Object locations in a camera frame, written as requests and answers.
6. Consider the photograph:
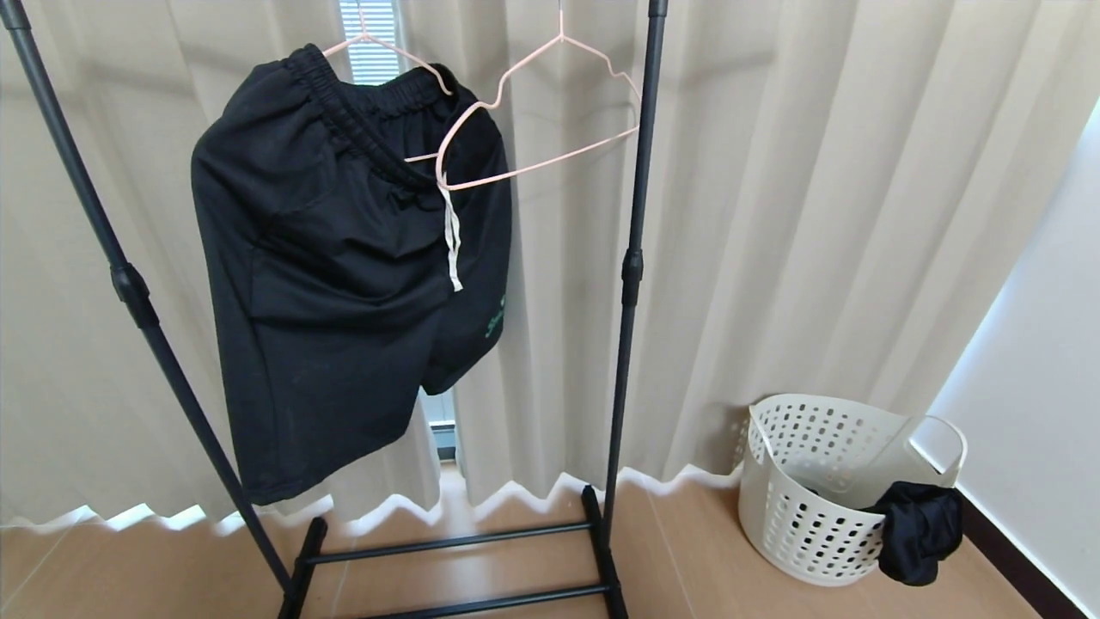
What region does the black garment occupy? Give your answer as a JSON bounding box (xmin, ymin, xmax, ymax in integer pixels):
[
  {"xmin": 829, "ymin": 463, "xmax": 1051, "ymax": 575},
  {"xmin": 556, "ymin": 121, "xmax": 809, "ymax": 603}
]
[
  {"xmin": 864, "ymin": 481, "xmax": 965, "ymax": 587},
  {"xmin": 191, "ymin": 43, "xmax": 514, "ymax": 506}
]

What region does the pink clothes hanger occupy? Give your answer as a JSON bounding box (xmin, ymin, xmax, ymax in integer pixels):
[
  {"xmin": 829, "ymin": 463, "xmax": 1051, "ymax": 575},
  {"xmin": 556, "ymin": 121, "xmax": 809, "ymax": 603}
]
[
  {"xmin": 322, "ymin": 0, "xmax": 455, "ymax": 164},
  {"xmin": 434, "ymin": 0, "xmax": 644, "ymax": 192}
]

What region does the black clothes rack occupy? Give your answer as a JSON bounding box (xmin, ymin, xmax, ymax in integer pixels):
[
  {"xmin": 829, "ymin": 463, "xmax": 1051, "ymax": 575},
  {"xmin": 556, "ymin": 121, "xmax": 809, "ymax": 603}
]
[{"xmin": 0, "ymin": 0, "xmax": 669, "ymax": 619}]

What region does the white laundry basket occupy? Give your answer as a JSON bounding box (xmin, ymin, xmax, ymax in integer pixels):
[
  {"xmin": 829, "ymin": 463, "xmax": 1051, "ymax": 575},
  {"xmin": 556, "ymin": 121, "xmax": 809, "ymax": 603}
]
[{"xmin": 737, "ymin": 394, "xmax": 969, "ymax": 587}]

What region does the window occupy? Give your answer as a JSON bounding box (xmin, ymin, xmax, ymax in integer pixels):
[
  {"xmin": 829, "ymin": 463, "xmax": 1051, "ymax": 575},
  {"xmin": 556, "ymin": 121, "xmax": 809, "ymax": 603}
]
[{"xmin": 339, "ymin": 0, "xmax": 458, "ymax": 465}]

